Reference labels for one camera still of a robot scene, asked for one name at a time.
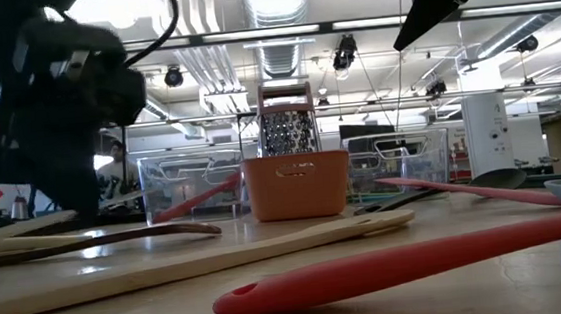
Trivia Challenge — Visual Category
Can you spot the silver ventilation duct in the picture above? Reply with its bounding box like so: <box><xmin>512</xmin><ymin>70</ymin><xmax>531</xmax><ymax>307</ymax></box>
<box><xmin>241</xmin><ymin>0</ymin><xmax>318</xmax><ymax>83</ymax></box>

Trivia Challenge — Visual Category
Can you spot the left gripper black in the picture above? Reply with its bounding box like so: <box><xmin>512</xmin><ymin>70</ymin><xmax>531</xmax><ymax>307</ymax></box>
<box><xmin>0</xmin><ymin>6</ymin><xmax>159</xmax><ymax>235</ymax></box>

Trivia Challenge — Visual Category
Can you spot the black ceiling spotlight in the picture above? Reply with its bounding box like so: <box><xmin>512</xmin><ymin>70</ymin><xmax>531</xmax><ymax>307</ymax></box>
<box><xmin>329</xmin><ymin>33</ymin><xmax>360</xmax><ymax>73</ymax></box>
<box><xmin>423</xmin><ymin>78</ymin><xmax>448</xmax><ymax>99</ymax></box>
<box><xmin>162</xmin><ymin>65</ymin><xmax>186</xmax><ymax>90</ymax></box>
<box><xmin>515</xmin><ymin>33</ymin><xmax>540</xmax><ymax>55</ymax></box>

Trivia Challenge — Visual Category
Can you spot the person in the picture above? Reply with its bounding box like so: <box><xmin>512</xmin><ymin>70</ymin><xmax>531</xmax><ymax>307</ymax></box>
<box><xmin>92</xmin><ymin>137</ymin><xmax>144</xmax><ymax>215</ymax></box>

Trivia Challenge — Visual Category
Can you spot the red long-handled utensil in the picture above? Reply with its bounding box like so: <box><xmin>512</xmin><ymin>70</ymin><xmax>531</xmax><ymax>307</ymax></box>
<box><xmin>148</xmin><ymin>171</ymin><xmax>245</xmax><ymax>225</ymax></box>

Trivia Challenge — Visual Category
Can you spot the pink silicone spatula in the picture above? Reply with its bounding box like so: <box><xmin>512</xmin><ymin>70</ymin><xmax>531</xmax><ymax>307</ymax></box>
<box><xmin>374</xmin><ymin>163</ymin><xmax>561</xmax><ymax>224</ymax></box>

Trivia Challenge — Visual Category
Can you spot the light wooden spatula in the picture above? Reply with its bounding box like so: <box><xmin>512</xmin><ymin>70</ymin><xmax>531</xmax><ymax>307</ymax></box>
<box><xmin>0</xmin><ymin>208</ymin><xmax>423</xmax><ymax>314</ymax></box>

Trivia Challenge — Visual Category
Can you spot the white column with devices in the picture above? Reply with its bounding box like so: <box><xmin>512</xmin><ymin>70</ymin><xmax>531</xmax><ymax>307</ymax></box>
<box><xmin>457</xmin><ymin>61</ymin><xmax>518</xmax><ymax>179</ymax></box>

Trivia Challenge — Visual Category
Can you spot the silver kettle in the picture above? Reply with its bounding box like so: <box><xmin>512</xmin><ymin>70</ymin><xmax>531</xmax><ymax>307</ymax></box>
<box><xmin>8</xmin><ymin>194</ymin><xmax>32</xmax><ymax>222</ymax></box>

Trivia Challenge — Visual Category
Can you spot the dark brown wooden spoon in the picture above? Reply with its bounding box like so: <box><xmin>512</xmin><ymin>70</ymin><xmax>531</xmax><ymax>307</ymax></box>
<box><xmin>0</xmin><ymin>218</ymin><xmax>225</xmax><ymax>269</ymax></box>

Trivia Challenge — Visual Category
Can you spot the orange plastic bin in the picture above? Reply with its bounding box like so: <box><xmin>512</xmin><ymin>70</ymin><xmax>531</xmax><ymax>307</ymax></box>
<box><xmin>238</xmin><ymin>148</ymin><xmax>355</xmax><ymax>225</ymax></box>

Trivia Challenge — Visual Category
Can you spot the red silicone spatula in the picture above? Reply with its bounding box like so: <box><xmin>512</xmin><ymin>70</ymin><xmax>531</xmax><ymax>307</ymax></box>
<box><xmin>206</xmin><ymin>208</ymin><xmax>561</xmax><ymax>314</ymax></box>

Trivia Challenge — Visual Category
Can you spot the dark background screen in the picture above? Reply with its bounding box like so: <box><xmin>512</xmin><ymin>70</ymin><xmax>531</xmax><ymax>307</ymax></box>
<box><xmin>337</xmin><ymin>120</ymin><xmax>396</xmax><ymax>141</ymax></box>

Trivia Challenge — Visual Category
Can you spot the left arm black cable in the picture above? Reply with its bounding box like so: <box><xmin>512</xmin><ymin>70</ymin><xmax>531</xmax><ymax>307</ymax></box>
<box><xmin>117</xmin><ymin>0</ymin><xmax>185</xmax><ymax>69</ymax></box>

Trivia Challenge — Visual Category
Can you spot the pink steel box grater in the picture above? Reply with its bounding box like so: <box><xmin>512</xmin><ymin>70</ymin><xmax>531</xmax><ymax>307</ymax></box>
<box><xmin>253</xmin><ymin>80</ymin><xmax>323</xmax><ymax>159</ymax></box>

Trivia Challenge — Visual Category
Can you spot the clear plastic storage bin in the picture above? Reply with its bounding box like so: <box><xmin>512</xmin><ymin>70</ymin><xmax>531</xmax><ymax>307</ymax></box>
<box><xmin>340</xmin><ymin>127</ymin><xmax>454</xmax><ymax>207</ymax></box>
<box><xmin>136</xmin><ymin>147</ymin><xmax>249</xmax><ymax>227</ymax></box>

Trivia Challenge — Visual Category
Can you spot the black overhead crossbar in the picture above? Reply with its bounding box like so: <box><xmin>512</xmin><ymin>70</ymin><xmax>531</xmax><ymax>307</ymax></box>
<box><xmin>0</xmin><ymin>0</ymin><xmax>561</xmax><ymax>64</ymax></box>

